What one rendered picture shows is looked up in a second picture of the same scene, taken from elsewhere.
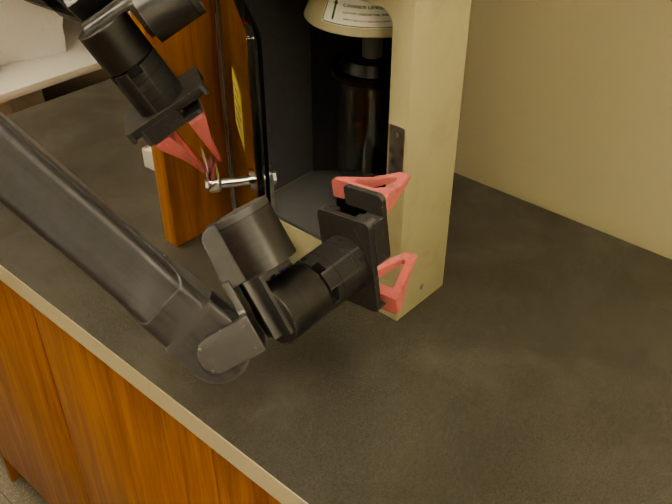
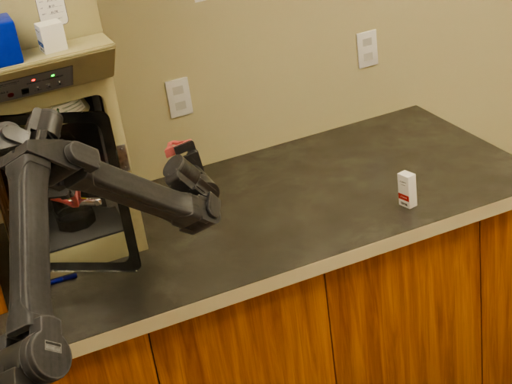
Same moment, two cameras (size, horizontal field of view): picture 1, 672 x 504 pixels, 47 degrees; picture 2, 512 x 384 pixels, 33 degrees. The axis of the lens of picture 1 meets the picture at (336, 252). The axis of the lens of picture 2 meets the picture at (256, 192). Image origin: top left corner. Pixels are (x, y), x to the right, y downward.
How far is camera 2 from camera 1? 1.55 m
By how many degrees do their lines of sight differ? 52
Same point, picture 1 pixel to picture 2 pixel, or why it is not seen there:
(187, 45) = not seen: outside the picture
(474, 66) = not seen: hidden behind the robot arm
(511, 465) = (255, 238)
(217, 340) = (211, 204)
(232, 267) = (190, 182)
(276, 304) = (209, 185)
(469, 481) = (254, 249)
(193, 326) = (202, 205)
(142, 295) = (184, 203)
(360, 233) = (195, 158)
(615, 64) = not seen: hidden behind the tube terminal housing
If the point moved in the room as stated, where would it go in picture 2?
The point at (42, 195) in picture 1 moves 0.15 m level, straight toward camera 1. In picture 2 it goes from (142, 185) to (219, 177)
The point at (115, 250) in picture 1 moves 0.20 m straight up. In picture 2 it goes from (168, 193) to (150, 99)
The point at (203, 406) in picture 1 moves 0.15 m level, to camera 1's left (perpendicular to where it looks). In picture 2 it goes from (150, 312) to (113, 352)
